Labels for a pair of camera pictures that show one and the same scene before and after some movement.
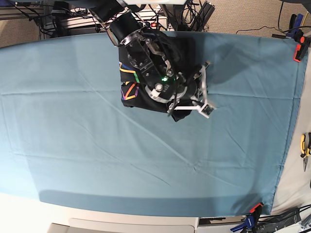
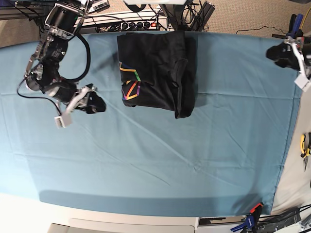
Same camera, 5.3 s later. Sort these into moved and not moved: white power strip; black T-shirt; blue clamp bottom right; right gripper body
Moved: right gripper body
Not moved: white power strip; blue clamp bottom right; black T-shirt
